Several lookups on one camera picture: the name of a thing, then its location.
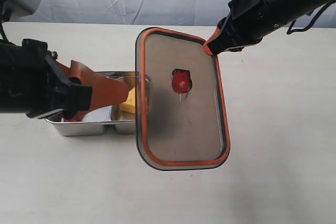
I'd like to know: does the stainless steel lunch box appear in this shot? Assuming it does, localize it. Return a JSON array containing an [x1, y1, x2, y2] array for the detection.
[[46, 71, 151, 136]]

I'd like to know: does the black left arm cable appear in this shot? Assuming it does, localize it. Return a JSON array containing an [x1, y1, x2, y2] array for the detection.
[[0, 22, 10, 44]]

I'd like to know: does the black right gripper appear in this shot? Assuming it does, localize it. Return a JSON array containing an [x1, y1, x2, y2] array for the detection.
[[203, 0, 265, 56]]

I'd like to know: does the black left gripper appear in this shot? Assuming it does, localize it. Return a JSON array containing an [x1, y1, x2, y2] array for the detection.
[[20, 38, 129, 122]]

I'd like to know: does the yellow toy cheese wedge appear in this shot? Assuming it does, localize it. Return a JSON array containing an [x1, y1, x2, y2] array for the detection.
[[119, 88, 136, 114]]

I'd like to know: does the dark transparent lunch box lid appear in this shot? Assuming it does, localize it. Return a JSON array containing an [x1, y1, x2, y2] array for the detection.
[[135, 27, 230, 171]]

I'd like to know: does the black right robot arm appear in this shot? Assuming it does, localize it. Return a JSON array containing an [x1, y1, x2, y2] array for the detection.
[[203, 0, 335, 56]]

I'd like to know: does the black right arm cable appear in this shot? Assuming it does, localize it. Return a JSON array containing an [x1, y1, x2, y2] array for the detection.
[[286, 0, 336, 35]]

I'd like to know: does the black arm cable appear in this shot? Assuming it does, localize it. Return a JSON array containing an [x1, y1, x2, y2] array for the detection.
[[286, 0, 336, 35], [0, 22, 10, 44]]

